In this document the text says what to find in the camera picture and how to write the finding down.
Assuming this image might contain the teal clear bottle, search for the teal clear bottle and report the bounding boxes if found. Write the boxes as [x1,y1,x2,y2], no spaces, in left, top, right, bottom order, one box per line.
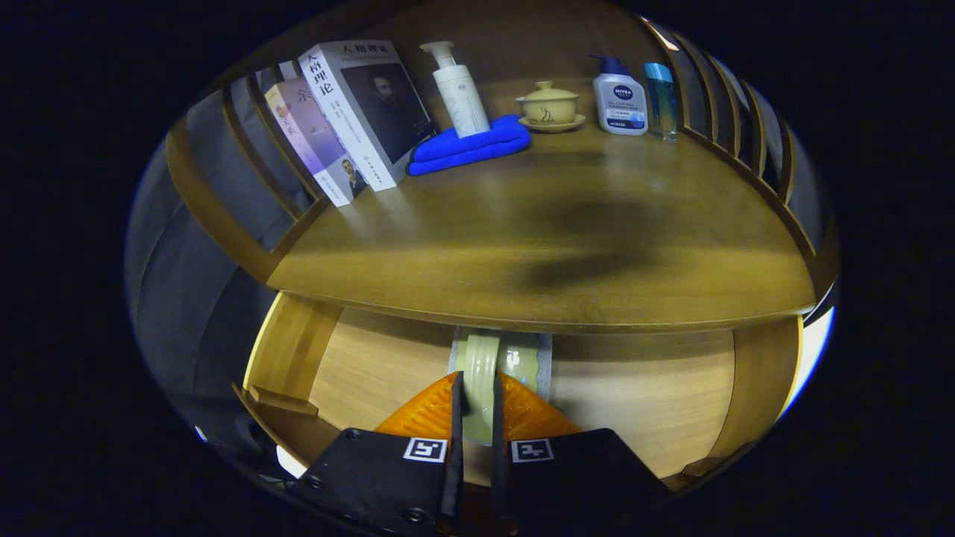
[644,62,680,142]

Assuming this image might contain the thick white book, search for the thick white book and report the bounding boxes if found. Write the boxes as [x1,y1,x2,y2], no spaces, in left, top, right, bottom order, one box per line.
[298,40,439,192]

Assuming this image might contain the wooden drawer with black knob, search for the wooden drawer with black knob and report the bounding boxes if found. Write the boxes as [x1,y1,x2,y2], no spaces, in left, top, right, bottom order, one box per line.
[231,291,805,493]

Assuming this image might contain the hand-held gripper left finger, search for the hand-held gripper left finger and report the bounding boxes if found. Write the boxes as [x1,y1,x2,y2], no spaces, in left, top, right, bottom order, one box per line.
[287,371,467,537]

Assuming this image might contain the purple book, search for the purple book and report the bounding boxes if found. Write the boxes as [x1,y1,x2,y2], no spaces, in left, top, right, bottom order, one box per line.
[264,77,368,208]

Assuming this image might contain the blue folded cloth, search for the blue folded cloth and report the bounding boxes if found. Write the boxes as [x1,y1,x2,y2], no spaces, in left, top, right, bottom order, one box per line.
[407,113,533,178]

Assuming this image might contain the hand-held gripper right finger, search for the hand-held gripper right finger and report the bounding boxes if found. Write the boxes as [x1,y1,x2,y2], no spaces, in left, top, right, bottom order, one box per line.
[489,371,676,537]

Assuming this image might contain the wooden countertop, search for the wooden countertop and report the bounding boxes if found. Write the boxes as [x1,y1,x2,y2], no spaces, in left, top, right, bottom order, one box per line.
[265,75,818,333]

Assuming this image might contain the white lotion bottle blue cap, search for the white lotion bottle blue cap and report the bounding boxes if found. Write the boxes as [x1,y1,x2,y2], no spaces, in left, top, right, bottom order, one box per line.
[588,54,649,136]

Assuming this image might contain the green soap with grey dish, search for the green soap with grey dish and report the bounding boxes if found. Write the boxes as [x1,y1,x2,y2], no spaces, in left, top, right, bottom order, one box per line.
[448,328,553,445]

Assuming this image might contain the white pump bottle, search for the white pump bottle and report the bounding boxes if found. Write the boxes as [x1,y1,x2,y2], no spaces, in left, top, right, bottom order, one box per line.
[419,41,492,139]

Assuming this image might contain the yellow lidded teacup with saucer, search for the yellow lidded teacup with saucer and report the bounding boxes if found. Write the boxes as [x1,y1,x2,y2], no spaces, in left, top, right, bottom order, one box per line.
[515,81,587,134]

